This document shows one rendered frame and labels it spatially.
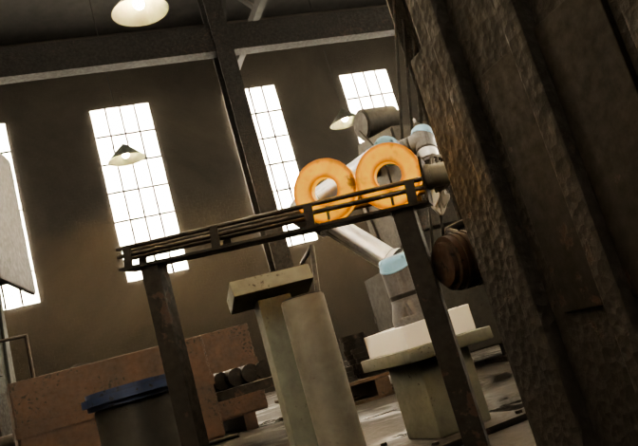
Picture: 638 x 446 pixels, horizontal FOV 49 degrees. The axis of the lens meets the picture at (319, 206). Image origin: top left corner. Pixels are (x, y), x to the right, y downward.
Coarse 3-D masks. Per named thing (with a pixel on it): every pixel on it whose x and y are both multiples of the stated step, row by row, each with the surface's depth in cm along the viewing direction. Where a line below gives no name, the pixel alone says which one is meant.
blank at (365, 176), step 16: (384, 144) 165; (400, 144) 164; (368, 160) 165; (384, 160) 164; (400, 160) 163; (416, 160) 162; (368, 176) 165; (416, 176) 162; (384, 192) 163; (416, 192) 162; (384, 208) 163
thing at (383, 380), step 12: (348, 336) 492; (360, 336) 493; (348, 348) 493; (360, 348) 468; (348, 360) 494; (360, 360) 468; (348, 372) 461; (360, 372) 470; (372, 372) 464; (384, 372) 464; (360, 384) 491; (372, 384) 462; (384, 384) 456; (360, 396) 493; (372, 396) 461; (384, 396) 454
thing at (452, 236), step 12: (444, 240) 156; (456, 240) 154; (468, 240) 153; (432, 252) 160; (444, 252) 154; (456, 252) 152; (468, 252) 151; (444, 264) 155; (456, 264) 152; (468, 264) 151; (444, 276) 156; (456, 276) 152; (468, 276) 152; (480, 276) 154; (456, 288) 155; (504, 348) 160; (516, 384) 158
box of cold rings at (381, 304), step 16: (368, 288) 549; (384, 288) 519; (448, 288) 472; (480, 288) 478; (384, 304) 526; (448, 304) 469; (464, 304) 472; (480, 304) 475; (384, 320) 532; (480, 320) 472; (496, 336) 472
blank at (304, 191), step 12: (312, 168) 169; (324, 168) 168; (336, 168) 168; (348, 168) 167; (300, 180) 170; (312, 180) 169; (336, 180) 167; (348, 180) 166; (300, 192) 170; (312, 192) 170; (348, 192) 166; (324, 204) 167; (336, 204) 166; (324, 216) 167; (336, 216) 166
